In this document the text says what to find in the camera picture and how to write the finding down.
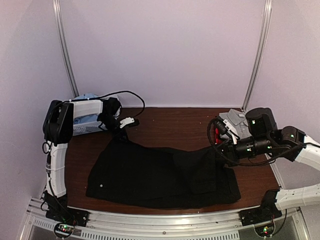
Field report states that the red black plaid shirt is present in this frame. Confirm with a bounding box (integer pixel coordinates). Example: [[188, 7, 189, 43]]
[[213, 126, 224, 145]]

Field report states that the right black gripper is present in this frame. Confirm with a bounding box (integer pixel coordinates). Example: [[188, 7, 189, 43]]
[[207, 134, 273, 168]]

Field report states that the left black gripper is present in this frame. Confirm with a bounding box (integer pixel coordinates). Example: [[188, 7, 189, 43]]
[[98, 114, 130, 144]]

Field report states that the right aluminium frame post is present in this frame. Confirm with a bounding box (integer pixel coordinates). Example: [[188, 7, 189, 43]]
[[241, 0, 273, 112]]

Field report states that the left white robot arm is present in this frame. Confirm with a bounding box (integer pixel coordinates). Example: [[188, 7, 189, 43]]
[[42, 97, 137, 222]]

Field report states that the white plastic basket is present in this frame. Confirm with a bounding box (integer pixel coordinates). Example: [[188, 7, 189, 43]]
[[73, 94, 121, 136]]

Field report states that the black long sleeve shirt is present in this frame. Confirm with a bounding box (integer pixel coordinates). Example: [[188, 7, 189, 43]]
[[85, 139, 241, 209]]

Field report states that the grey folded button shirt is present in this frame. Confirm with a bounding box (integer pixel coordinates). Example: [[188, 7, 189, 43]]
[[218, 109, 252, 139]]

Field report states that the light blue shirt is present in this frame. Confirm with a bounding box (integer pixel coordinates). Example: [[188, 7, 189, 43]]
[[74, 93, 98, 125]]

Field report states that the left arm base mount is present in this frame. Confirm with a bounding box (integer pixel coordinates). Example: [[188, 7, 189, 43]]
[[40, 190, 89, 239]]

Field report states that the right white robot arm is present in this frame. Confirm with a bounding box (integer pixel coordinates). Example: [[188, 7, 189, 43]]
[[206, 107, 320, 221]]

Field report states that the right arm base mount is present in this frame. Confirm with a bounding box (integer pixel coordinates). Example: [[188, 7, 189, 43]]
[[239, 189, 288, 239]]

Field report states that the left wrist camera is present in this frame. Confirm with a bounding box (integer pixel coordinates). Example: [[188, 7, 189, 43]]
[[119, 117, 140, 129]]

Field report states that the left aluminium frame post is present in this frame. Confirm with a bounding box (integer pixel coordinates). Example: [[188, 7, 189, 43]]
[[52, 0, 80, 98]]

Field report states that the aluminium frame post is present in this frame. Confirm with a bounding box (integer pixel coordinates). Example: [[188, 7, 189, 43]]
[[241, 0, 273, 112], [52, 0, 80, 98]]

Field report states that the left black camera cable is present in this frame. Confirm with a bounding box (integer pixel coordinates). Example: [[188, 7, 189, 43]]
[[49, 90, 146, 118]]

